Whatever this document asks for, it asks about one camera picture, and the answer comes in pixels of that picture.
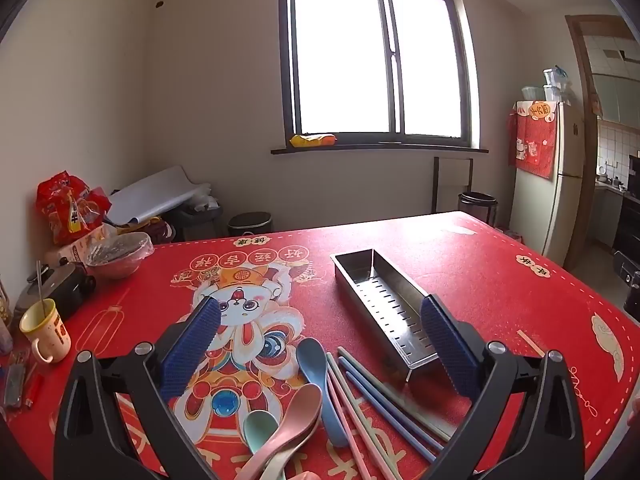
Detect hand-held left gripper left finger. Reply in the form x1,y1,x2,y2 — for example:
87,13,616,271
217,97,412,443
52,296,223,480

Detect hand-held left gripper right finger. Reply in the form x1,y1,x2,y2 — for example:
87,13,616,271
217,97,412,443
420,294,586,480

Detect green chopstick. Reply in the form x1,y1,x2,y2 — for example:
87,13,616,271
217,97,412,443
345,394,404,480
337,346,452,439

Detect stainless steel cutlery tray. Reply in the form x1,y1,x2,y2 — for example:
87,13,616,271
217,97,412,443
330,247,453,383

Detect blue chopstick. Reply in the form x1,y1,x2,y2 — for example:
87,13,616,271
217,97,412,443
340,357,444,454
345,372,437,464

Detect green spoon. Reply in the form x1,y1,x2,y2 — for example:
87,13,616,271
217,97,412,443
243,409,286,461

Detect pink chopstick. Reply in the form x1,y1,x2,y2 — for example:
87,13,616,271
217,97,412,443
332,385,387,480
325,351,371,480

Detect blue spoon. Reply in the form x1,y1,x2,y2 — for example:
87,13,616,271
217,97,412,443
296,337,351,448

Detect pink spoon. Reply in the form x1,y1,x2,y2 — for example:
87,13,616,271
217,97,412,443
235,383,323,480

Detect red printed tablecloth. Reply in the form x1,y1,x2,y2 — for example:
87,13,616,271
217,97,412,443
0,210,640,480

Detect bowl covered with plastic wrap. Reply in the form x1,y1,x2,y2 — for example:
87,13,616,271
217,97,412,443
84,232,154,280

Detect dark storage bin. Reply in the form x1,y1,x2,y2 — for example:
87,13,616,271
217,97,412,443
165,195,224,244

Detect round dark trash can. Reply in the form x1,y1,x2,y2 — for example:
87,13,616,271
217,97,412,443
228,212,274,239

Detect black electric pot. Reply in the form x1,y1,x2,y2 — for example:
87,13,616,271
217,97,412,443
12,257,97,322

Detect yellow mug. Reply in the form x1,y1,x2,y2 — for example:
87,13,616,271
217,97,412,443
19,298,72,364

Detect white rolled sheet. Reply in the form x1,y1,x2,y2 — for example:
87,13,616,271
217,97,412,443
105,166,213,226

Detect red lighter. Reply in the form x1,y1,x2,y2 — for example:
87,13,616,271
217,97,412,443
22,375,42,409

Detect cream refrigerator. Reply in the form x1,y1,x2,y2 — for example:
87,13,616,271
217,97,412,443
510,101,587,269

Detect red snack bag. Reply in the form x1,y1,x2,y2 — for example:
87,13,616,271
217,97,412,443
35,171,112,247

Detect black kitchen oven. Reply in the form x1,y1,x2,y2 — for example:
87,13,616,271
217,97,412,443
613,155,640,313

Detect red fabric refrigerator cover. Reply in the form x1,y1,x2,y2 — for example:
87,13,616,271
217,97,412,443
508,101,557,181

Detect yellow packet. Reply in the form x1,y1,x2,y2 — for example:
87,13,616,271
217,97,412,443
290,132,337,149

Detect clear plastic containers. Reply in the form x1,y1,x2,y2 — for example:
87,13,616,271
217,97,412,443
521,66,572,104

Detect dark framed window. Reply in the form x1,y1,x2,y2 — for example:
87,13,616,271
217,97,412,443
270,0,493,157

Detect black metal frame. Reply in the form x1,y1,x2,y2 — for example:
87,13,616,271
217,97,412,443
432,156,475,216

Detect wooden door frame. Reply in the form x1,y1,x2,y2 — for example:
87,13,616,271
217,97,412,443
565,14,640,271

